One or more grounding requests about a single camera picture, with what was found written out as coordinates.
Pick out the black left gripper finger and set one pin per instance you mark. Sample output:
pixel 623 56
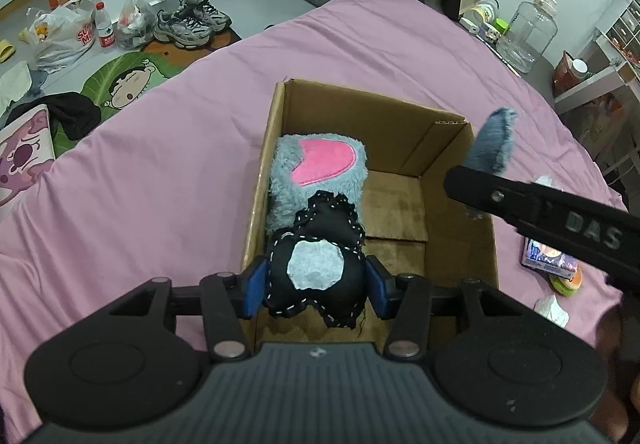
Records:
pixel 522 199

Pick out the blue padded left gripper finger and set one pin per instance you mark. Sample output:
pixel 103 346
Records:
pixel 386 291
pixel 245 291

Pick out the grey denim fabric heart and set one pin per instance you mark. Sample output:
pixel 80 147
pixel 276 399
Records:
pixel 488 158

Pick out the black stitched fabric heart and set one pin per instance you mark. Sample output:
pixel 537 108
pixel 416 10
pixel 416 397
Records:
pixel 318 262

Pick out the grey pink plush toy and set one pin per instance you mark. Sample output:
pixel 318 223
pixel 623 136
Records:
pixel 304 164

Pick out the person's right hand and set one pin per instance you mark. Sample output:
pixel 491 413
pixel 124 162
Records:
pixel 612 416

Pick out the clear bag white beads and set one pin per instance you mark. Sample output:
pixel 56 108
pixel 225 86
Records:
pixel 546 180

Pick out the blue tissue pack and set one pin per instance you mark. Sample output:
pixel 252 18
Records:
pixel 543 258

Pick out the orange burger squishy toy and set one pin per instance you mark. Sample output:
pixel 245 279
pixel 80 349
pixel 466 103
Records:
pixel 566 286

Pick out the brown cardboard box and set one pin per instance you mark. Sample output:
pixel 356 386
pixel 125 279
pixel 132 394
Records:
pixel 411 226

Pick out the crumpled white tissue bag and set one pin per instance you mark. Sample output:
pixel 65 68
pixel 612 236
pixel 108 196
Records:
pixel 549 308

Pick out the pink bed sheet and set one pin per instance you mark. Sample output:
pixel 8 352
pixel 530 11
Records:
pixel 164 187

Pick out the red jar white lid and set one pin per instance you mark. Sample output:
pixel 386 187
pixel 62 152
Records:
pixel 568 73

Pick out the large clear plastic jar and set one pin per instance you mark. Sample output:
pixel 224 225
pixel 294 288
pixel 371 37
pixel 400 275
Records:
pixel 529 33

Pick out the white desk shelf unit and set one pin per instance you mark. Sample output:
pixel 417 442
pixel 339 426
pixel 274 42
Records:
pixel 604 106

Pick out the green cartoon floor mat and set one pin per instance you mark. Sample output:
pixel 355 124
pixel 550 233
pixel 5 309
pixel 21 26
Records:
pixel 121 81

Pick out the black clothing on floor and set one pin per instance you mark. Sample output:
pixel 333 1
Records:
pixel 74 112

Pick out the pink cartoon pillow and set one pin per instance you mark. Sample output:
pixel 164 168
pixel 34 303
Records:
pixel 26 152

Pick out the grey sneaker pair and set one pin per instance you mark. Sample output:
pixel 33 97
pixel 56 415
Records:
pixel 192 25

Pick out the clear bag of trash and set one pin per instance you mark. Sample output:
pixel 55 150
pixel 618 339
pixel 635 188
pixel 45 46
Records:
pixel 135 24

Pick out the red label water bottle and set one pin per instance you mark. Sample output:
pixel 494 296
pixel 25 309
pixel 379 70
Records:
pixel 104 26

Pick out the white plastic shopping bag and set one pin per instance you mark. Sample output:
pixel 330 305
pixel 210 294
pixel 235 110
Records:
pixel 60 37

